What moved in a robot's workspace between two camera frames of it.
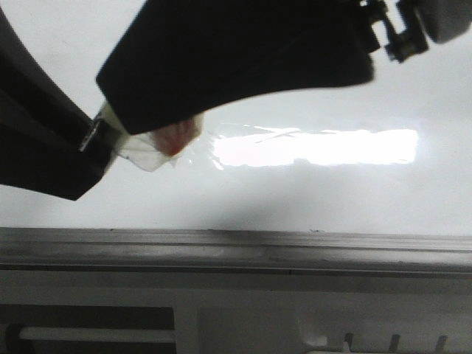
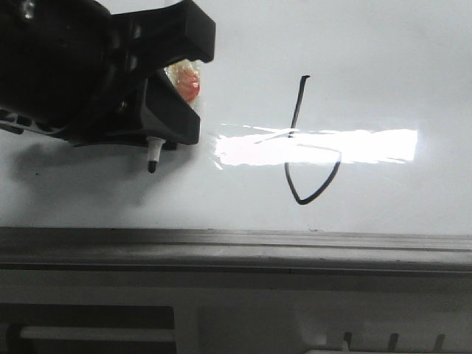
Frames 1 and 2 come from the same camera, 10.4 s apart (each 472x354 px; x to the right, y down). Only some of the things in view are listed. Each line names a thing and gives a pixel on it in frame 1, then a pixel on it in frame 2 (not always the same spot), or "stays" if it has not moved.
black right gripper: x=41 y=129 to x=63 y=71
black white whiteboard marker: x=102 y=142 to x=154 y=144
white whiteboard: x=393 y=156 stays
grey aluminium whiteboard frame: x=234 y=251 stays
